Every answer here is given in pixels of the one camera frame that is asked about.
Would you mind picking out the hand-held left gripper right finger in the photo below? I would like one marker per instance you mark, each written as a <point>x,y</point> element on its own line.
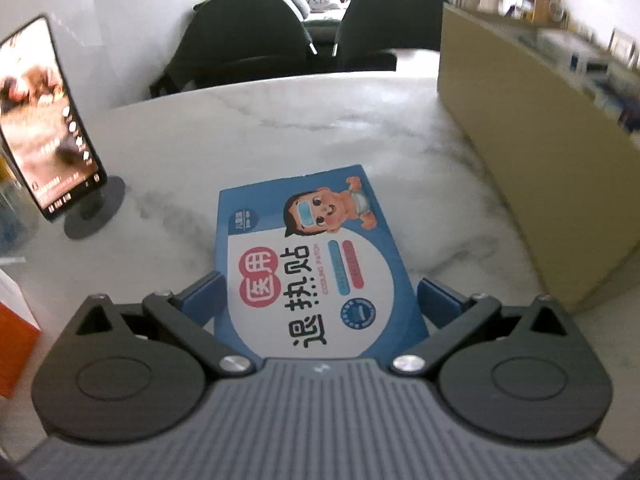
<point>440,300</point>

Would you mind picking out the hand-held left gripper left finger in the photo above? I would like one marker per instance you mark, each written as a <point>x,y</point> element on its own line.
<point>205,300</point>

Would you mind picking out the blue cartoon baby box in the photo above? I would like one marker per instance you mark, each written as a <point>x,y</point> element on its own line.
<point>320,260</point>

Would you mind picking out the beige cardboard box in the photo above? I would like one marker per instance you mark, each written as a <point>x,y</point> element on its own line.
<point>525,160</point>

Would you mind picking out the round black phone stand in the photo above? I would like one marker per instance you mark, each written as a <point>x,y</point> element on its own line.
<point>95,220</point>

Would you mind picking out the orange tissue pack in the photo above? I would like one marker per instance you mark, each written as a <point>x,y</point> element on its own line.
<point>15,350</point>

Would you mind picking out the black smartphone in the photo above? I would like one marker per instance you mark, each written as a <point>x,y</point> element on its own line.
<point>45,125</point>

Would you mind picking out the dark dining chair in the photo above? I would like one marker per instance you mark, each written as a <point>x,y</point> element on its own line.
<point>390,20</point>
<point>240,35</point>

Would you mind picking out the wooden cube shelf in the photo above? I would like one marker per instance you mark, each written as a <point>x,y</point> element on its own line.
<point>542,7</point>

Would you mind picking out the leaning photo frame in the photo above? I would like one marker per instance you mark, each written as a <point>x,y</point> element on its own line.
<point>621,47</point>

